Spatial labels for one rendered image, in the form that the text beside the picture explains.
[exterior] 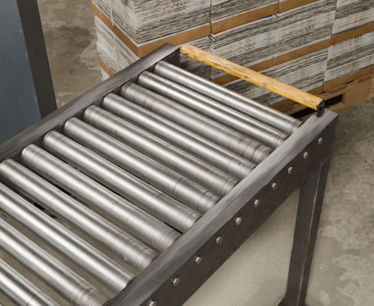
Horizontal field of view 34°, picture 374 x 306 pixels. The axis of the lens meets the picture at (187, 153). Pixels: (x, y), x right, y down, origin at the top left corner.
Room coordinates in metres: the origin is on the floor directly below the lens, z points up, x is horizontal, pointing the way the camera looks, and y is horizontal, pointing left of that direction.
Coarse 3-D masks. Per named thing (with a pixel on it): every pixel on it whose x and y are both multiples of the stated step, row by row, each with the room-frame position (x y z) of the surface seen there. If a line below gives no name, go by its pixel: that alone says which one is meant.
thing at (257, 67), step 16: (288, 0) 2.07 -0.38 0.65; (304, 0) 2.11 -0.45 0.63; (240, 16) 1.97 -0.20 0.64; (256, 16) 2.00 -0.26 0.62; (192, 32) 1.87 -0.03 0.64; (208, 32) 1.90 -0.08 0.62; (352, 32) 2.25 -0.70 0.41; (368, 32) 2.30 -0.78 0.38; (144, 48) 1.77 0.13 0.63; (304, 48) 2.12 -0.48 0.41; (320, 48) 2.16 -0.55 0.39; (256, 64) 2.01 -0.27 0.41; (272, 64) 2.05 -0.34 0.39; (224, 80) 1.93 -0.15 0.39; (336, 80) 2.23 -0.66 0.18; (352, 80) 2.28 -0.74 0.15
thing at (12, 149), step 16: (160, 48) 1.49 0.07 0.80; (176, 48) 1.49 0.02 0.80; (144, 64) 1.41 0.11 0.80; (176, 64) 1.48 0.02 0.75; (112, 80) 1.34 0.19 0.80; (128, 80) 1.34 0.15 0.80; (80, 96) 1.27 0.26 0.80; (96, 96) 1.27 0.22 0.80; (64, 112) 1.20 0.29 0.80; (80, 112) 1.21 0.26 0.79; (32, 128) 1.14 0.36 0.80; (48, 128) 1.14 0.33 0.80; (0, 144) 1.08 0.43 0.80; (16, 144) 1.08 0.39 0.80; (80, 144) 1.19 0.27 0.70; (0, 160) 1.03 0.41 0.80; (16, 160) 1.05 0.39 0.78; (16, 192) 1.04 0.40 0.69
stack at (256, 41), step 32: (96, 0) 2.04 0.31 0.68; (128, 0) 1.80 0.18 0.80; (160, 0) 1.81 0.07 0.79; (192, 0) 1.87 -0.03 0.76; (224, 0) 1.94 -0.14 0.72; (256, 0) 2.00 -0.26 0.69; (320, 0) 2.16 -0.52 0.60; (352, 0) 2.24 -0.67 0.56; (128, 32) 1.81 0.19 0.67; (160, 32) 1.81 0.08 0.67; (224, 32) 1.93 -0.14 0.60; (256, 32) 2.00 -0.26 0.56; (288, 32) 2.08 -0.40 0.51; (320, 32) 2.16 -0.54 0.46; (128, 64) 1.85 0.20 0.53; (192, 64) 1.86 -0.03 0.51; (288, 64) 2.09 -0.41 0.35; (320, 64) 2.17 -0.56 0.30; (352, 64) 2.27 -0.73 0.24; (256, 96) 2.02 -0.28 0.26; (320, 96) 2.21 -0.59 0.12; (352, 96) 2.29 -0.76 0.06
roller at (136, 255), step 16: (0, 176) 1.00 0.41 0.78; (16, 176) 0.98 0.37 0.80; (32, 176) 0.97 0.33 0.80; (32, 192) 0.94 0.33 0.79; (48, 192) 0.92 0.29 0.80; (48, 208) 0.90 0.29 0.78; (64, 208) 0.88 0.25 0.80; (80, 208) 0.88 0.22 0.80; (80, 224) 0.84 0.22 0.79; (96, 224) 0.83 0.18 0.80; (112, 224) 0.84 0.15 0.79; (96, 240) 0.81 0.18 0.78; (112, 240) 0.79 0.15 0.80; (128, 240) 0.79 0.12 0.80; (128, 256) 0.76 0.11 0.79; (144, 256) 0.75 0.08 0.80
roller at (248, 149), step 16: (128, 96) 1.29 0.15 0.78; (144, 96) 1.27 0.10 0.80; (160, 96) 1.27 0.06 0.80; (160, 112) 1.22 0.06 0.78; (176, 112) 1.20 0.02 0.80; (192, 112) 1.19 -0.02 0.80; (192, 128) 1.15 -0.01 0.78; (208, 128) 1.13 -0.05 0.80; (224, 128) 1.13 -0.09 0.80; (224, 144) 1.09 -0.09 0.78; (240, 144) 1.07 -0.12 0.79; (256, 144) 1.06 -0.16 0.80; (256, 160) 1.03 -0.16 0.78
